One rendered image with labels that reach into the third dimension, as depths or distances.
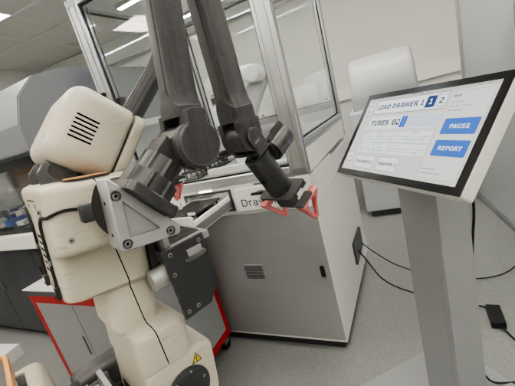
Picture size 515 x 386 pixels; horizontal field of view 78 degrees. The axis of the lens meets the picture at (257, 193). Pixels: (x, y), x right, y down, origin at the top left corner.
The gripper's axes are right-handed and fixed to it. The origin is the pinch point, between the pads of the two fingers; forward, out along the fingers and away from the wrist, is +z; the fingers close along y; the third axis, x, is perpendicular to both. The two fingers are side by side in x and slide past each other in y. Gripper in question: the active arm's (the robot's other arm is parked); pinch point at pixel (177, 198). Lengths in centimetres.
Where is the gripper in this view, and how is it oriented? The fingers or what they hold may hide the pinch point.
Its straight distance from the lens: 144.9
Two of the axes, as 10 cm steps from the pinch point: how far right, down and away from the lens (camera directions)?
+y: -5.6, 3.3, -7.6
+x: 8.0, -0.1, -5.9
